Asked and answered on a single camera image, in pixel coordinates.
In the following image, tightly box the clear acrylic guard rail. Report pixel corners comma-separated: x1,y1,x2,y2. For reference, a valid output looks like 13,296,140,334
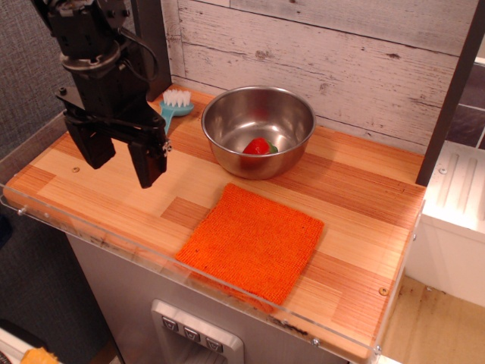
1,112,424,363

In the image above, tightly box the silver dispenser button panel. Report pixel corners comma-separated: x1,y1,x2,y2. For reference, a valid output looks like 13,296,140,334
151,300,245,363

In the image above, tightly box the dark right frame post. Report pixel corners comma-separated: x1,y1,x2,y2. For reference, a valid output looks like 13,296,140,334
415,0,484,187

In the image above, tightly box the grey toy fridge cabinet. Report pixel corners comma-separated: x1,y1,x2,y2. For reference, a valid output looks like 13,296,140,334
68,237,345,363

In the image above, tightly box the teal dish brush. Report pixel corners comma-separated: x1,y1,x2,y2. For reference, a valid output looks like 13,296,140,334
160,89,194,135

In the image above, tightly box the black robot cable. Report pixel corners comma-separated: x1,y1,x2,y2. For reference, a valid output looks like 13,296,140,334
119,28,160,84

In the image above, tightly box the red toy strawberry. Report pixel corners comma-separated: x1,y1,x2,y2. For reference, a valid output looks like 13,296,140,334
243,137,278,155

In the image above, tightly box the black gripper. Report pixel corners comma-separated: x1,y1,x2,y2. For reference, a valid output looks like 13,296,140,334
55,68,167,189

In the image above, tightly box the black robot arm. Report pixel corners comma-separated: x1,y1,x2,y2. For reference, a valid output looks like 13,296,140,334
33,1,170,188

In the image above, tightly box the stainless steel bowl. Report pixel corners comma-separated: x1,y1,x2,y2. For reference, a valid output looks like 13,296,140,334
202,86,316,180

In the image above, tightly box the dark vertical post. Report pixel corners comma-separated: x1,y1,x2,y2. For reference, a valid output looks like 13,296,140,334
130,0,172,102

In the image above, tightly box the yellow object bottom left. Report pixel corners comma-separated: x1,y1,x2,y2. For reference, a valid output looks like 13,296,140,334
20,347,60,364

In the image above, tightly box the orange knitted cloth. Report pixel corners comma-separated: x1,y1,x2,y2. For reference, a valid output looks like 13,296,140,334
175,184,324,305

